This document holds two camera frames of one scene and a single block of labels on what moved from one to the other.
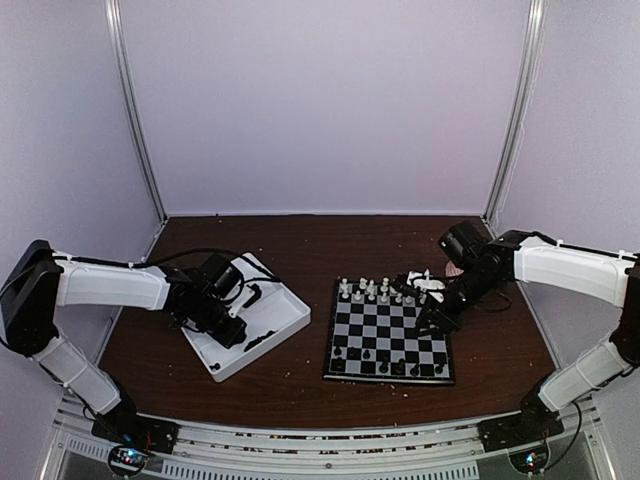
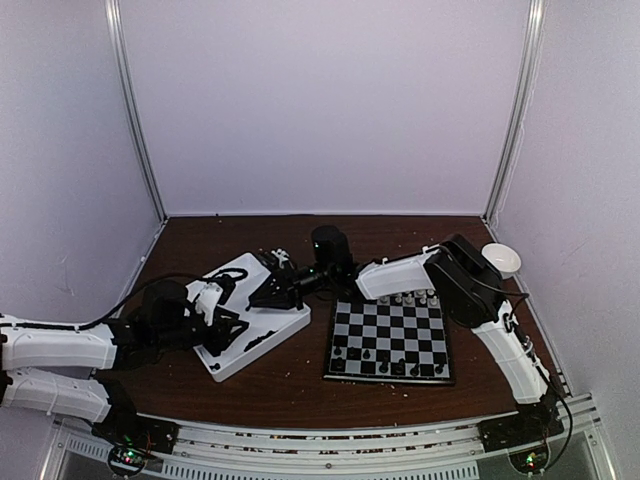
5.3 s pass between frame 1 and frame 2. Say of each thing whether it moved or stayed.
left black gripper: moved
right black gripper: moved
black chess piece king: stayed
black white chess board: stayed
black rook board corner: stayed
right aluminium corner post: stayed
